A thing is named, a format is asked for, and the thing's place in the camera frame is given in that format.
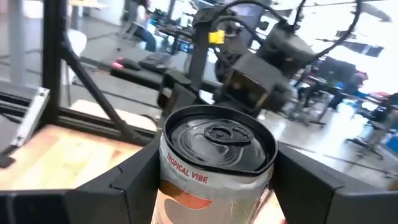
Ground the yellow cable tag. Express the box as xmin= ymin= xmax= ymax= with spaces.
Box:
xmin=208 ymin=29 xmax=226 ymax=45

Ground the black desk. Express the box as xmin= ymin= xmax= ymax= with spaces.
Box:
xmin=110 ymin=51 xmax=218 ymax=91

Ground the person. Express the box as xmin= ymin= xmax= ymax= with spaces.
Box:
xmin=329 ymin=70 xmax=369 ymax=110
xmin=132 ymin=0 xmax=158 ymax=53

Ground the black keyboard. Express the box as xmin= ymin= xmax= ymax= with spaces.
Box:
xmin=138 ymin=51 xmax=172 ymax=75

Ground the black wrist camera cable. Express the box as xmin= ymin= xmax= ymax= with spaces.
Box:
xmin=211 ymin=0 xmax=363 ymax=63

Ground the white Celsius Tropical Vibe can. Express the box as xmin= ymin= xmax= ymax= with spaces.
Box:
xmin=151 ymin=105 xmax=279 ymax=224

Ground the silver aluminium bar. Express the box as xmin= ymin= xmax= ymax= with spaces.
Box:
xmin=0 ymin=81 xmax=51 ymax=156

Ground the black aluminium table frame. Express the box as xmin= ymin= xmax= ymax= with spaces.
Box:
xmin=42 ymin=0 xmax=162 ymax=147

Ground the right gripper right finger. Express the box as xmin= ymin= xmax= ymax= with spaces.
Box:
xmin=269 ymin=141 xmax=398 ymax=224

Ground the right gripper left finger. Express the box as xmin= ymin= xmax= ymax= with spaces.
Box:
xmin=0 ymin=139 xmax=162 ymax=224

